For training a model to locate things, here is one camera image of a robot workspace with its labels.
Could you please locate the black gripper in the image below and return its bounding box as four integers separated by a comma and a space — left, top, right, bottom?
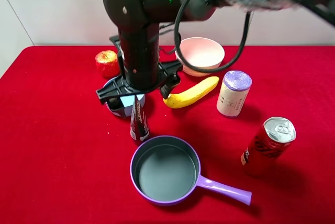
96, 24, 183, 116

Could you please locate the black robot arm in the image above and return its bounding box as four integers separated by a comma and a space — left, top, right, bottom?
96, 0, 334, 105

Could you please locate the blue bowl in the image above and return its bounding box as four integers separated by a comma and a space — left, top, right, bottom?
103, 79, 146, 118

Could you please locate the yellow banana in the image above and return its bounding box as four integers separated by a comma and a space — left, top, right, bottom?
163, 76, 219, 109

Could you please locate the red apple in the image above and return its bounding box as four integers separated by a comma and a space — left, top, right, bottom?
95, 50, 120, 79

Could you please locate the pink ribbed bowl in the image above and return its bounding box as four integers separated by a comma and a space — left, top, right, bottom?
180, 37, 225, 69

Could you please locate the purple frying pan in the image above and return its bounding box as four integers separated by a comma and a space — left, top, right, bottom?
130, 136, 252, 206

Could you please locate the red tablecloth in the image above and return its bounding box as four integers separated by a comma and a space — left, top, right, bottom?
1, 46, 334, 223

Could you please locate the red soda can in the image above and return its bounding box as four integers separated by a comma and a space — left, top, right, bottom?
241, 117, 296, 176

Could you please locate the black cable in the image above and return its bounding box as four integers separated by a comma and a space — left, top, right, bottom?
158, 0, 251, 76

